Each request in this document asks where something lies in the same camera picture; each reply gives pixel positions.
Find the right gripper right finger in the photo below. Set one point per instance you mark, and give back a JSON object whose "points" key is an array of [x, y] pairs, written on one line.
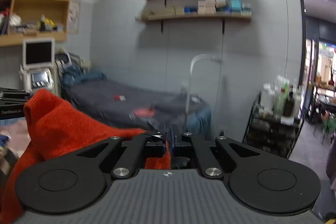
{"points": [[258, 180]]}

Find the lower wooden wall shelf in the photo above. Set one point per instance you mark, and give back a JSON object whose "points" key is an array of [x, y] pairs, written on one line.
{"points": [[222, 9]]}

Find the white monitor machine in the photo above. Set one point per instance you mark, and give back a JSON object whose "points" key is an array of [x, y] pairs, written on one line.
{"points": [[38, 68]]}

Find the pink dotted bed sheet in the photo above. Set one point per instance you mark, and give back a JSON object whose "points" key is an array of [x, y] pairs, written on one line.
{"points": [[19, 138]]}

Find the black metal trolley rack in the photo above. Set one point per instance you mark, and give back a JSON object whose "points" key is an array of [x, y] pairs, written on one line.
{"points": [[276, 118]]}

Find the dark grey massage bed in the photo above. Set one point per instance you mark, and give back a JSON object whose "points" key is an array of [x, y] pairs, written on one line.
{"points": [[123, 106]]}

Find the orange knit sweater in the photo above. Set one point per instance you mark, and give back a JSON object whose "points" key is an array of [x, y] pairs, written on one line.
{"points": [[55, 129]]}

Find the wooden wall cabinet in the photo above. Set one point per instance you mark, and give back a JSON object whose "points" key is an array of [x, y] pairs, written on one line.
{"points": [[25, 19]]}

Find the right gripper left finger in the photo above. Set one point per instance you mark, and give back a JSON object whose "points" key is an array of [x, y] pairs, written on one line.
{"points": [[78, 179]]}

